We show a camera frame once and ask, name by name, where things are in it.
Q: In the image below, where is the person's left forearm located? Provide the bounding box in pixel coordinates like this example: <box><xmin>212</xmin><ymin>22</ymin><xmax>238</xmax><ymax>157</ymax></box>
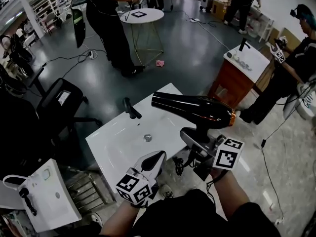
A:
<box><xmin>101</xmin><ymin>201</ymin><xmax>149</xmax><ymax>237</ymax></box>

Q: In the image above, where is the white curved faucet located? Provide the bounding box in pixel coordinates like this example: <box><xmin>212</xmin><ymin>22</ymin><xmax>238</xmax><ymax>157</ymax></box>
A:
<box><xmin>2</xmin><ymin>174</ymin><xmax>28</xmax><ymax>191</ymax></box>

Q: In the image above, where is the small white sink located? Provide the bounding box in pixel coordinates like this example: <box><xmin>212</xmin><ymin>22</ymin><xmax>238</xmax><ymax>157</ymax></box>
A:
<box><xmin>16</xmin><ymin>158</ymin><xmax>82</xmax><ymax>233</ymax></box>

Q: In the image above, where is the silver suitcase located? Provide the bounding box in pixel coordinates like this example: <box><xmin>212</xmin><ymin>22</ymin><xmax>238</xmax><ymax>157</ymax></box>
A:
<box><xmin>199</xmin><ymin>0</ymin><xmax>216</xmax><ymax>13</ymax></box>

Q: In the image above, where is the black hand shower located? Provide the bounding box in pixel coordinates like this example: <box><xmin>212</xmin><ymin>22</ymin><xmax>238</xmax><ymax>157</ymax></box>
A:
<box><xmin>18</xmin><ymin>187</ymin><xmax>38</xmax><ymax>217</ymax></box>

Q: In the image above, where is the silver metal chain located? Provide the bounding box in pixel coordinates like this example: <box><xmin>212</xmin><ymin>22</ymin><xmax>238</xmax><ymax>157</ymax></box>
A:
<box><xmin>234</xmin><ymin>55</ymin><xmax>254</xmax><ymax>73</ymax></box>

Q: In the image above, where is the white low shelf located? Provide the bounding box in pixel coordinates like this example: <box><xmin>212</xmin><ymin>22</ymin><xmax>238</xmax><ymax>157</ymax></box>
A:
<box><xmin>246</xmin><ymin>5</ymin><xmax>275</xmax><ymax>43</ymax></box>

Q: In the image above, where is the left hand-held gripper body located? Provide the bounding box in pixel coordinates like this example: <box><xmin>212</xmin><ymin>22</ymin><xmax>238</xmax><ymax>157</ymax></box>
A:
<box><xmin>115</xmin><ymin>171</ymin><xmax>162</xmax><ymax>207</ymax></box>

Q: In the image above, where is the black office chair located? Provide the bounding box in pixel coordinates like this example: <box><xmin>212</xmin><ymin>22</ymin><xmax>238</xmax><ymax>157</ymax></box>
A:
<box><xmin>0</xmin><ymin>64</ymin><xmax>103</xmax><ymax>177</ymax></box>

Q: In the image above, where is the round white table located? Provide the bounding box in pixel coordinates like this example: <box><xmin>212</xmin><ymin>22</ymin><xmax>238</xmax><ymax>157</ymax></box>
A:
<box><xmin>120</xmin><ymin>8</ymin><xmax>165</xmax><ymax>66</ymax></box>

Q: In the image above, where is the white shelf unit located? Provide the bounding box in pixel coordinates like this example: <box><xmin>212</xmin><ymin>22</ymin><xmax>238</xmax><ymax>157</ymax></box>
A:
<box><xmin>31</xmin><ymin>0</ymin><xmax>74</xmax><ymax>32</ymax></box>

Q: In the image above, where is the white sneaker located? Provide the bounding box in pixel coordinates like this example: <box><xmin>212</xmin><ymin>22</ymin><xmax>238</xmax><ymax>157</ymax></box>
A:
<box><xmin>90</xmin><ymin>212</ymin><xmax>104</xmax><ymax>229</ymax></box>
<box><xmin>161</xmin><ymin>184</ymin><xmax>175</xmax><ymax>198</ymax></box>

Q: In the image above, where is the black cable with adapter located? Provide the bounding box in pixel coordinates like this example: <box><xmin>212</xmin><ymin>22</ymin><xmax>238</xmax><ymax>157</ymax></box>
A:
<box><xmin>256</xmin><ymin>82</ymin><xmax>309</xmax><ymax>226</ymax></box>

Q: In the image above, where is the black curved panel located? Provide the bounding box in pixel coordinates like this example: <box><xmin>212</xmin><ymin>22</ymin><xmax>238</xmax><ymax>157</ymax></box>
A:
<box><xmin>70</xmin><ymin>0</ymin><xmax>87</xmax><ymax>49</ymax></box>

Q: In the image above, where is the person's black clothing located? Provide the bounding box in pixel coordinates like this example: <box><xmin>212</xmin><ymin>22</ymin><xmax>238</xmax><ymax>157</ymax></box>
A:
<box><xmin>133</xmin><ymin>189</ymin><xmax>281</xmax><ymax>237</ymax></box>

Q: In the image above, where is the white floor cable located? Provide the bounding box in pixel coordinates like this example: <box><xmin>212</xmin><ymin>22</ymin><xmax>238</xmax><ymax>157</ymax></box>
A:
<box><xmin>197</xmin><ymin>21</ymin><xmax>232</xmax><ymax>52</ymax></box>

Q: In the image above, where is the cardboard box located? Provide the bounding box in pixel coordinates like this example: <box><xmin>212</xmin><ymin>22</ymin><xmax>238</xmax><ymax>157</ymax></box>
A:
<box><xmin>211</xmin><ymin>0</ymin><xmax>232</xmax><ymax>21</ymax></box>

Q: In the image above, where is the steel wire rack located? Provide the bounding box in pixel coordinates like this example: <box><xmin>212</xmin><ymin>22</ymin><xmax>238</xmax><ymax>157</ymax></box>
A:
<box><xmin>63</xmin><ymin>166</ymin><xmax>117</xmax><ymax>212</ymax></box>

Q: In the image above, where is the white sink basin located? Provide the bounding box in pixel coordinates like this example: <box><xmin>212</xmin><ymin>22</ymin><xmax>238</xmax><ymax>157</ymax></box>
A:
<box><xmin>85</xmin><ymin>82</ymin><xmax>198</xmax><ymax>195</ymax></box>

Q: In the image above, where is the person's right forearm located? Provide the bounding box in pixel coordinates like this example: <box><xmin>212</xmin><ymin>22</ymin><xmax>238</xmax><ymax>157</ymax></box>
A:
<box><xmin>209</xmin><ymin>169</ymin><xmax>250</xmax><ymax>219</ymax></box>

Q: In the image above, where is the black hair dryer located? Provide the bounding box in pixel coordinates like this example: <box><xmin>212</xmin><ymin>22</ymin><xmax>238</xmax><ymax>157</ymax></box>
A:
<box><xmin>151</xmin><ymin>91</ymin><xmax>237</xmax><ymax>176</ymax></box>

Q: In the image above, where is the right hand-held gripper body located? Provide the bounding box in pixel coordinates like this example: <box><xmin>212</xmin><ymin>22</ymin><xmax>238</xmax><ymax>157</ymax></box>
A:
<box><xmin>194</xmin><ymin>137</ymin><xmax>245</xmax><ymax>182</ymax></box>

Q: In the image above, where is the wooden platform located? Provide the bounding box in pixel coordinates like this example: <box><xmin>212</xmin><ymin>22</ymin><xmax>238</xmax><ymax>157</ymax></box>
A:
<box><xmin>254</xmin><ymin>27</ymin><xmax>303</xmax><ymax>93</ymax></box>

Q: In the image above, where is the black faucet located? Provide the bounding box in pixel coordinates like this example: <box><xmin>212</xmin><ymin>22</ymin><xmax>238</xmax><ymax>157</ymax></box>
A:
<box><xmin>122</xmin><ymin>97</ymin><xmax>143</xmax><ymax>120</ymax></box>
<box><xmin>238</xmin><ymin>37</ymin><xmax>251</xmax><ymax>52</ymax></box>

